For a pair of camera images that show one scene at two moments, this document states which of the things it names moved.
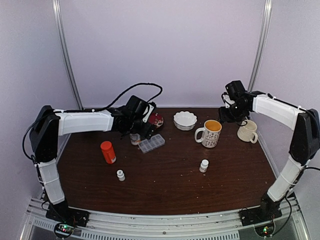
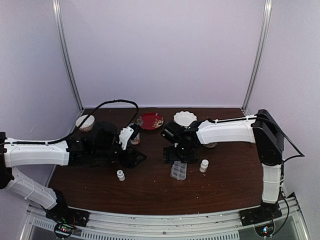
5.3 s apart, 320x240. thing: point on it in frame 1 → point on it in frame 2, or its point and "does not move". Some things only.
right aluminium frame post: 259,51 does not move
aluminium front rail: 105,225 does not move
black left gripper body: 147,132 → 103,153
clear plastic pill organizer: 156,141 → 178,170
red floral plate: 156,119 does not move
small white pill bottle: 204,165 does not move
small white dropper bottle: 120,175 does not move
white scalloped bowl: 184,121 does not move
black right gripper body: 234,115 → 181,154
